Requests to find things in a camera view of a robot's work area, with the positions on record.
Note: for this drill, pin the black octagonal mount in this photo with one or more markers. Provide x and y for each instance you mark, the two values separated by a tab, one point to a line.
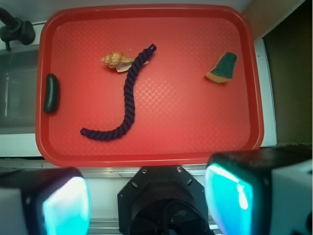
163	200

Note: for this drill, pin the stainless steel sink basin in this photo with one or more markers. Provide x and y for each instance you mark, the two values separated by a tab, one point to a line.
18	81

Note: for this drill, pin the dark green oblong object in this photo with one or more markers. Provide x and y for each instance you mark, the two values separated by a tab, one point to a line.
52	94

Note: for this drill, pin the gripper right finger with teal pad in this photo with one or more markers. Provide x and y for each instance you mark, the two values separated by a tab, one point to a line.
268	191

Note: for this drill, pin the red plastic tray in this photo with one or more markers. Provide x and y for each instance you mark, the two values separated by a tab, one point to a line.
181	117

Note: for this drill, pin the green and yellow sponge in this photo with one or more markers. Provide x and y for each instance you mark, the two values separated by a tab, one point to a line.
223	70

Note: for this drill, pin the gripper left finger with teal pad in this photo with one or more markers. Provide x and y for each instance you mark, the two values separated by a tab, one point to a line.
44	202

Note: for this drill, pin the tan conch seashell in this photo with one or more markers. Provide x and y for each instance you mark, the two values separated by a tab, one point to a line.
118	61

